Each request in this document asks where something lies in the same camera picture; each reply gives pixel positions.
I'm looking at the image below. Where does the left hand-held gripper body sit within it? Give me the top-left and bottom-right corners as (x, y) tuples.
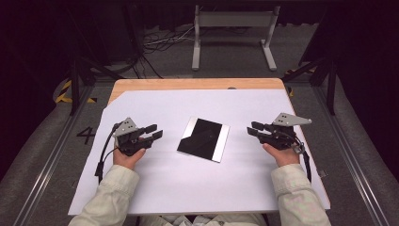
(112, 117), (155, 157)

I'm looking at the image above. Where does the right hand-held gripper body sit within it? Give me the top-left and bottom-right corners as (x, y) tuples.
(260, 112), (313, 152)

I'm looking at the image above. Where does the black panel with silver edges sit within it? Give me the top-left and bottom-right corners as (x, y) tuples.
(176, 116), (231, 164)

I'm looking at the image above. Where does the person's right hand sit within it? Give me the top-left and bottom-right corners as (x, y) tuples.
(262, 142), (301, 169)

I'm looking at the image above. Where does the person's left hand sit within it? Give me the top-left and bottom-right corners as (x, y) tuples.
(112, 148), (148, 171)

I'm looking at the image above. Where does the white paper sheet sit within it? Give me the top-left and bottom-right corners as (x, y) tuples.
(68, 89), (331, 217)

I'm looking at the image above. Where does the black tripod stand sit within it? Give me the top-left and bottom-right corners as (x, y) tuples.
(281, 46), (339, 117)
(64, 6), (126, 117)

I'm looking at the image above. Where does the yellow black floor tape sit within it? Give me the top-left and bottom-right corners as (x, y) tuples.
(55, 79), (98, 105)

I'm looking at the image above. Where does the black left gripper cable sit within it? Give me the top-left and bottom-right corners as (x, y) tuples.
(94, 122), (122, 184)

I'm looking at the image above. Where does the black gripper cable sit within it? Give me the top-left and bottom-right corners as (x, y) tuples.
(94, 122), (122, 184)
(291, 137), (313, 184)

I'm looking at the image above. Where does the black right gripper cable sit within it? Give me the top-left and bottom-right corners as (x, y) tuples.
(291, 137), (313, 184)

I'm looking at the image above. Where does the metal floor rail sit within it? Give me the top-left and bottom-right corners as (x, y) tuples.
(312, 85), (391, 226)
(11, 84), (96, 226)

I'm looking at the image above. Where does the bundle of floor cables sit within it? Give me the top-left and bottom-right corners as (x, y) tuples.
(125, 25), (196, 79)

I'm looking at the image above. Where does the white metal stand frame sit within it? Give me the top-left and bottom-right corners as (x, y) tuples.
(191, 4), (281, 73)

